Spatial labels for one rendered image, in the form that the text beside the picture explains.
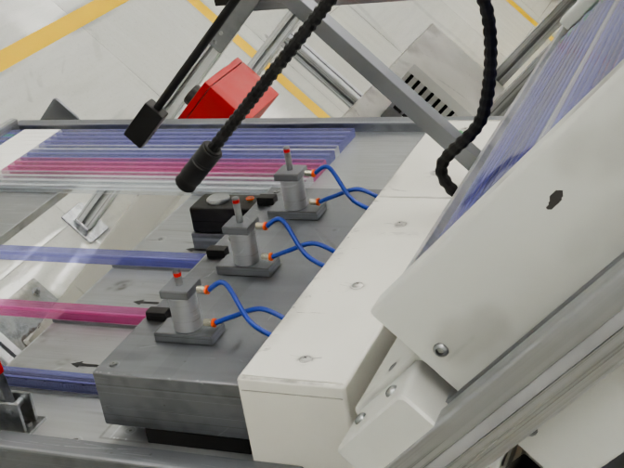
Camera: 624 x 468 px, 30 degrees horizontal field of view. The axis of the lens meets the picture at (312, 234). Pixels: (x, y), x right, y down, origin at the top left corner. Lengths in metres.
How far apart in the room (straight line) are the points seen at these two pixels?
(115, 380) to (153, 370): 0.03
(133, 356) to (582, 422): 0.36
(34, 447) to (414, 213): 0.37
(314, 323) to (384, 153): 0.53
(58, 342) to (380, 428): 0.45
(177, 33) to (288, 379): 2.70
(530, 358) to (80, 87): 2.47
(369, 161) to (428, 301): 0.68
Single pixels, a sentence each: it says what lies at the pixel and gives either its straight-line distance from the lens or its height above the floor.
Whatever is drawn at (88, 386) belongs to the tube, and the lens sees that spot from 0.98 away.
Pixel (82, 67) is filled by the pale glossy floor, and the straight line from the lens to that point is 3.10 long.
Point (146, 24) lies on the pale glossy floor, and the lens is 3.39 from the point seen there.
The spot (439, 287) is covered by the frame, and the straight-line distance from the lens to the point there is 0.66.
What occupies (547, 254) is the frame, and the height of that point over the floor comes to 1.50.
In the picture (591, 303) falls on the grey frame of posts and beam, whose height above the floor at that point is 1.51.
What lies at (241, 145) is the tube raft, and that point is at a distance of 1.42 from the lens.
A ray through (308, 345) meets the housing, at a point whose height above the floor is 1.27.
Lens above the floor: 1.79
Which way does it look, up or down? 35 degrees down
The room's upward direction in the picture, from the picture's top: 43 degrees clockwise
